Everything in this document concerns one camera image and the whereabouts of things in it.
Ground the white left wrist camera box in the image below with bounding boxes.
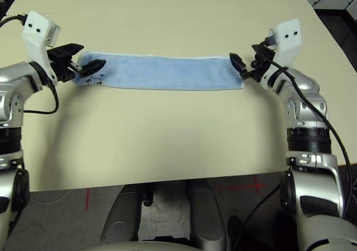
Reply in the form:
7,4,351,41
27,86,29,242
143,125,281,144
21,9,62,82

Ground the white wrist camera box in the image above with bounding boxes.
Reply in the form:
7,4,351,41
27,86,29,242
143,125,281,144
21,9,62,82
268,18,304,71

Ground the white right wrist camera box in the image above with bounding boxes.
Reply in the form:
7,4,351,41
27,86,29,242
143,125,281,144
268,18,304,71

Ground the black foam floor mat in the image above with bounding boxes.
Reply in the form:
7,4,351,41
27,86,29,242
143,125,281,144
313,8,357,56

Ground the light blue towel white trim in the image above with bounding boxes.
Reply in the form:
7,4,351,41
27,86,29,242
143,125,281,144
73,50,245,91

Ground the thin white floor cable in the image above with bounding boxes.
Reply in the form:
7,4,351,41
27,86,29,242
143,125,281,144
29,189,74,205

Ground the grey robot right leg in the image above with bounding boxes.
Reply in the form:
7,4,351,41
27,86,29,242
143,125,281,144
186,179,226,251

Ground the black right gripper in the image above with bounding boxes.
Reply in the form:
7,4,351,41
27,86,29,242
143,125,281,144
229,42,277,82

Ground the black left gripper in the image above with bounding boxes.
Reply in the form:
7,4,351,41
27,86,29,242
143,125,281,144
45,42,108,83

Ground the grey robot torso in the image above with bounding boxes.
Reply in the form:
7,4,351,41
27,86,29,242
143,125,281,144
91,238,202,251

